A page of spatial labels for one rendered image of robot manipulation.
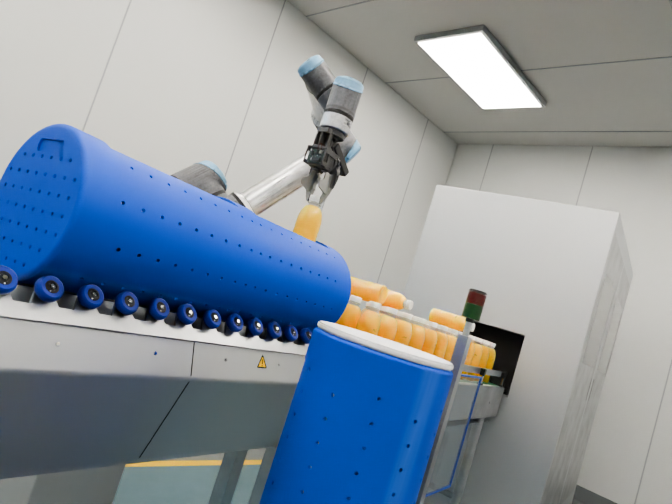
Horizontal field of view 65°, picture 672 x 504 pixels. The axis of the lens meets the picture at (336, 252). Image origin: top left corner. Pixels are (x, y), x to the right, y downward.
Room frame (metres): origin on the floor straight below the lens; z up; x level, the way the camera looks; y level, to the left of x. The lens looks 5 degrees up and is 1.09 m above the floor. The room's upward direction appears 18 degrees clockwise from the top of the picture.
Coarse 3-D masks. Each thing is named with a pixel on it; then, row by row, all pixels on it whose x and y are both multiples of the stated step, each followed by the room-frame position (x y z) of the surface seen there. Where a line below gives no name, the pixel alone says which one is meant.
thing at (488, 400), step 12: (480, 396) 2.58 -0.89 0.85; (492, 396) 2.76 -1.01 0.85; (480, 408) 2.63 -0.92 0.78; (492, 408) 2.82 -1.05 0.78; (480, 420) 2.74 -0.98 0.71; (468, 444) 2.76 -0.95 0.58; (468, 456) 2.74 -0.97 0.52; (468, 468) 2.75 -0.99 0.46; (456, 480) 2.77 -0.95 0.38; (444, 492) 2.79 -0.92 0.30; (456, 492) 2.75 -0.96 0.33
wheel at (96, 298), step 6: (84, 288) 0.91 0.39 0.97; (90, 288) 0.92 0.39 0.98; (96, 288) 0.93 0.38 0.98; (78, 294) 0.91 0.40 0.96; (84, 294) 0.91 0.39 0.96; (90, 294) 0.92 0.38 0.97; (96, 294) 0.93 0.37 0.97; (102, 294) 0.94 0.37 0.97; (78, 300) 0.91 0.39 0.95; (84, 300) 0.91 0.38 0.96; (90, 300) 0.91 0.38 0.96; (96, 300) 0.92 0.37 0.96; (102, 300) 0.93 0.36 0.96; (84, 306) 0.91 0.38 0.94; (90, 306) 0.91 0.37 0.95; (96, 306) 0.92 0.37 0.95
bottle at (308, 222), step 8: (304, 208) 1.51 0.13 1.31; (312, 208) 1.50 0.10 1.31; (304, 216) 1.50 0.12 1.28; (312, 216) 1.50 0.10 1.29; (320, 216) 1.51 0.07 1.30; (296, 224) 1.51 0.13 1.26; (304, 224) 1.50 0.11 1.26; (312, 224) 1.50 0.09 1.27; (320, 224) 1.52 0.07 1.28; (296, 232) 1.50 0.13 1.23; (304, 232) 1.50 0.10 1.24; (312, 232) 1.50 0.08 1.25; (312, 240) 1.51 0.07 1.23
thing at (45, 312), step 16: (0, 304) 0.80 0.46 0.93; (16, 304) 0.82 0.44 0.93; (32, 304) 0.85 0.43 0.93; (48, 304) 0.87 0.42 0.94; (80, 304) 0.92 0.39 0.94; (32, 320) 0.84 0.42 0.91; (48, 320) 0.86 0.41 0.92; (64, 320) 0.88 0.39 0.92; (80, 320) 0.91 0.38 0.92; (96, 320) 0.94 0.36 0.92; (112, 320) 0.96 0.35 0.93; (128, 320) 0.99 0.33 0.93; (144, 320) 1.03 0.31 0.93; (160, 320) 1.06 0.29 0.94; (176, 320) 1.10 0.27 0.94; (160, 336) 1.05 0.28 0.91; (176, 336) 1.08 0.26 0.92; (192, 336) 1.12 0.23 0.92; (208, 336) 1.16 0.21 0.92; (224, 336) 1.21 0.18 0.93; (240, 336) 1.26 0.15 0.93; (256, 336) 1.31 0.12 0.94; (288, 352) 1.40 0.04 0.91; (304, 352) 1.47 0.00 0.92
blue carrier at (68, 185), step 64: (64, 128) 0.89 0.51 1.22; (0, 192) 0.97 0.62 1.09; (64, 192) 0.85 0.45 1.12; (128, 192) 0.90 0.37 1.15; (192, 192) 1.06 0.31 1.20; (0, 256) 0.92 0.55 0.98; (64, 256) 0.85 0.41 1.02; (128, 256) 0.93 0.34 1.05; (192, 256) 1.03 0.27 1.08; (256, 256) 1.18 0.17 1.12; (320, 256) 1.43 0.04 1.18; (320, 320) 1.49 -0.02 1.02
